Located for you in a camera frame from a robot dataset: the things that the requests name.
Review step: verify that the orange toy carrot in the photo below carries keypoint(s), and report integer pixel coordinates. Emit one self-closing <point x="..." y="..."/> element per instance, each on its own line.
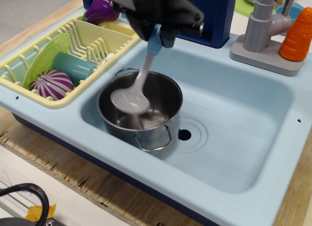
<point x="297" y="42"/>

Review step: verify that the yellow tape piece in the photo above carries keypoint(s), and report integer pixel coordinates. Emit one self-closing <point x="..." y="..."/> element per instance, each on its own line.
<point x="34" y="212"/>

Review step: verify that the yellow dish rack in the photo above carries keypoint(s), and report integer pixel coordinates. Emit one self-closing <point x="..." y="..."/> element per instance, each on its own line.
<point x="101" y="45"/>

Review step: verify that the light blue toy sink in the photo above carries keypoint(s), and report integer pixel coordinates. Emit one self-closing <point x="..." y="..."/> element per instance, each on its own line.
<point x="243" y="126"/>

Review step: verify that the blue and white ladle spoon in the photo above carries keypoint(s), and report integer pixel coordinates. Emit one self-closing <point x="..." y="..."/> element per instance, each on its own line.
<point x="132" y="100"/>

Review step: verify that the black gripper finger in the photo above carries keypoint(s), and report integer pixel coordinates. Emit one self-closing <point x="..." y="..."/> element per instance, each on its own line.
<point x="167" y="36"/>
<point x="142" y="27"/>

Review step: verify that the purple white striped toy onion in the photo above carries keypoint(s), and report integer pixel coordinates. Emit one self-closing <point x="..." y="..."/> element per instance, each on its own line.
<point x="52" y="83"/>

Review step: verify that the teal toy cup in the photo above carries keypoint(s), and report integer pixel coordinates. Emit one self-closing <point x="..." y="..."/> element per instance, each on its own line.
<point x="76" y="68"/>

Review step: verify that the grey toy faucet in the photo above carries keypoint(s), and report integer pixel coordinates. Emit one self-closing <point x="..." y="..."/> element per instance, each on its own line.
<point x="256" y="48"/>

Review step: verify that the purple toy eggplant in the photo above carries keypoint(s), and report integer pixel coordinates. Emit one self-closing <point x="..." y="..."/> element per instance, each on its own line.
<point x="100" y="11"/>

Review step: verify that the stainless steel pot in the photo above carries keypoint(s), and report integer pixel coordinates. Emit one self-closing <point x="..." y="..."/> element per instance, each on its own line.
<point x="156" y="131"/>

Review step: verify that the dark blue box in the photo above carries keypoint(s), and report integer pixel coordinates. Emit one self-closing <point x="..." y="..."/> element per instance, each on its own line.
<point x="218" y="16"/>

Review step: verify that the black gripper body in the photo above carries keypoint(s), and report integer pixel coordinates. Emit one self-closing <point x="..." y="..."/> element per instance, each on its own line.
<point x="182" y="15"/>

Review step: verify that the green toy plate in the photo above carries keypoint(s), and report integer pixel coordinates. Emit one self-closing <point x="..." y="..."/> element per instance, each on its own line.
<point x="43" y="61"/>

